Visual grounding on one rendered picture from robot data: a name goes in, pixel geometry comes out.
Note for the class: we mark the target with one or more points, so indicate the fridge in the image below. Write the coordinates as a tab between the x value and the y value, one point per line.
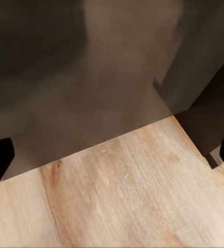
204	120

